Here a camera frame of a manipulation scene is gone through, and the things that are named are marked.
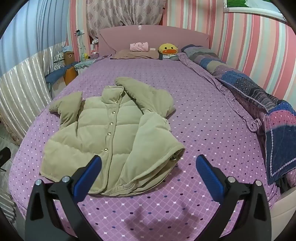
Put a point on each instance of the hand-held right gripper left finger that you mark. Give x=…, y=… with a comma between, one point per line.
x=85, y=180

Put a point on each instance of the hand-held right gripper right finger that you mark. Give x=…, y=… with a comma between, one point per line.
x=209, y=178

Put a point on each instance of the beige puffer jacket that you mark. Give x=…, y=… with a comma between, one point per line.
x=97, y=129

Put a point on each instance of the shiny silver striped curtain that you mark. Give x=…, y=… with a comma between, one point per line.
x=20, y=81

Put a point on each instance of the dark blue cloth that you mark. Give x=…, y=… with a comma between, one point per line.
x=55, y=75

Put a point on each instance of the blue and pink patchwork quilt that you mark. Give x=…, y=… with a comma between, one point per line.
x=242, y=85

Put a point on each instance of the orange box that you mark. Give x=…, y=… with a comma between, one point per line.
x=70, y=75

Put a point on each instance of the cardboard box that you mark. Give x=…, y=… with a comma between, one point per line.
x=69, y=58

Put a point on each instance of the brown pillow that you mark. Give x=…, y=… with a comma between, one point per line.
x=129, y=55

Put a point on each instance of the light blue curtain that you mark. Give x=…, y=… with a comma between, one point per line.
x=34, y=27

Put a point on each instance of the yellow duck plush toy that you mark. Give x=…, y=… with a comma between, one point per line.
x=167, y=48

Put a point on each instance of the pink folded cloth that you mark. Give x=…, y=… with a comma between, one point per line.
x=138, y=47

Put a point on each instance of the pink headboard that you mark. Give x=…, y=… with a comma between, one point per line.
x=161, y=37

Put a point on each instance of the patterned pink curtain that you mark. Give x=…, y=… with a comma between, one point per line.
x=120, y=14

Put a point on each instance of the white framed wall picture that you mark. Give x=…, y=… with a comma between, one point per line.
x=254, y=10

